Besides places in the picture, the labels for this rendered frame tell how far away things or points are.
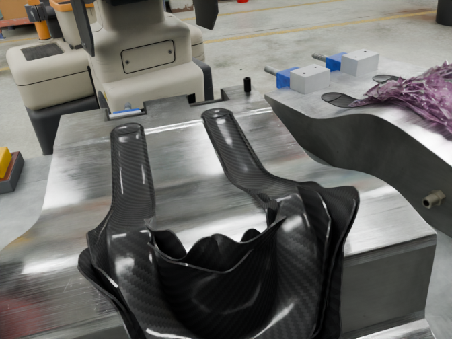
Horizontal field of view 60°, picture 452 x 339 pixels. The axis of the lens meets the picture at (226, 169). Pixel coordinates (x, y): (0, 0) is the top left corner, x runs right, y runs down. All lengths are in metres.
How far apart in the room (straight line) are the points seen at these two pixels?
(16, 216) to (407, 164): 0.46
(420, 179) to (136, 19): 0.66
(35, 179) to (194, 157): 0.28
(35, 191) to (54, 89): 0.59
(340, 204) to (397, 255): 0.04
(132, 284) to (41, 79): 0.91
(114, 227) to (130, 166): 0.14
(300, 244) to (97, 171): 0.23
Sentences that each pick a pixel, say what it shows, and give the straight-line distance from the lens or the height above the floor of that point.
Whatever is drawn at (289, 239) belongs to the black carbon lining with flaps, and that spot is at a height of 0.90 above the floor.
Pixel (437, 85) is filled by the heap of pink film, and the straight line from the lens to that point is 0.48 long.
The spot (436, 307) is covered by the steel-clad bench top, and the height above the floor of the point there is 0.80.
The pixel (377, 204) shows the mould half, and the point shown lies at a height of 0.93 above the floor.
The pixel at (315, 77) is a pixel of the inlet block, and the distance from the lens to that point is 0.62.
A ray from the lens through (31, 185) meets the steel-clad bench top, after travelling 0.61.
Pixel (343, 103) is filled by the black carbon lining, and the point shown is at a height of 0.85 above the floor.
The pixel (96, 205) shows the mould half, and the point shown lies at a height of 0.89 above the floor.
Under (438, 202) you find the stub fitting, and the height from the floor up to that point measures 0.84.
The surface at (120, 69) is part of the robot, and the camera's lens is 0.89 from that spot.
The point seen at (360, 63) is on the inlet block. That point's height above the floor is 0.88.
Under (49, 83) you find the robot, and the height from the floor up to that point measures 0.76.
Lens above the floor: 1.10
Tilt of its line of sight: 34 degrees down
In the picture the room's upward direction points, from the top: 5 degrees counter-clockwise
